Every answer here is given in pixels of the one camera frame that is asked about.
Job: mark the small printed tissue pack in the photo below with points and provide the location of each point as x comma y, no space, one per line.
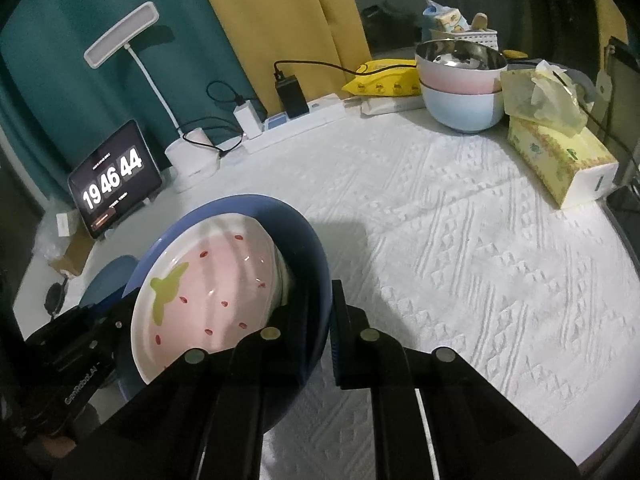
450,21

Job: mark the white desk lamp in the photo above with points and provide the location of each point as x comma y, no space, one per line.
122,35

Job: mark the teal curtain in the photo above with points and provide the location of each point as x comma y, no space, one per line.
75,20

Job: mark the tablet with clock display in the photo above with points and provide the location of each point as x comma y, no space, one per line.
115,180

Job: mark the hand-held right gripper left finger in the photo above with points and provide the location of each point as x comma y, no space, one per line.
280,355

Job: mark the person's left hand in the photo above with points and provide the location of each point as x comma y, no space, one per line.
55,445

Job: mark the yellow tissue box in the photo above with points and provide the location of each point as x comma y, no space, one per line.
560,165

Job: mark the blue plate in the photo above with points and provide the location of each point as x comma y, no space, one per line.
107,275

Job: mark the yellow-green soft tissue pack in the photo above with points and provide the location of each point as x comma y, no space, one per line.
540,100

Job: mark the blue packet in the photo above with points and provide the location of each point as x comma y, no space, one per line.
431,20

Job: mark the cardboard box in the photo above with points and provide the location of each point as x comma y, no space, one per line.
75,252

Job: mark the white flat packet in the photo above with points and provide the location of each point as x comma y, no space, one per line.
392,105

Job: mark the yellow printed pouch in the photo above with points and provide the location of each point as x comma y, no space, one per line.
385,80

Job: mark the white charger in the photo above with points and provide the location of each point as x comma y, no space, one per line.
248,119

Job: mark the pink steel-lined bowl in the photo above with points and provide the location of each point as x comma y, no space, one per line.
460,80

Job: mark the black charger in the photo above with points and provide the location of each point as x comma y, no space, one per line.
291,95

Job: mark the large blue bowl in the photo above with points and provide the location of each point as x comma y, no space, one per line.
300,240

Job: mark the black phone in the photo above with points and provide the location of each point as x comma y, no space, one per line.
625,200

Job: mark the small white box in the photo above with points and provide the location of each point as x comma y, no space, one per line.
62,224

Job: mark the black round object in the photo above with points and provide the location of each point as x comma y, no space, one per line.
55,300

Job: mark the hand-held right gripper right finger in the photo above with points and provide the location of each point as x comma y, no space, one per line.
336,350

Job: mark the pink strawberry print bowl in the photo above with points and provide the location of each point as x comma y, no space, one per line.
215,280

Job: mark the light blue bowl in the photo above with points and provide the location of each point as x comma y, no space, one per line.
460,110

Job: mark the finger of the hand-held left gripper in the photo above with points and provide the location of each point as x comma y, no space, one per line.
112,312

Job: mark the small yellow object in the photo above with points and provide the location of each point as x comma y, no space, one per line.
515,53

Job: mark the white power strip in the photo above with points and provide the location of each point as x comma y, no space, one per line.
300,122

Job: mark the wooden spoon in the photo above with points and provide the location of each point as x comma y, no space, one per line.
480,21

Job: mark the yellow curtain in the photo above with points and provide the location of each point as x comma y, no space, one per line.
280,20

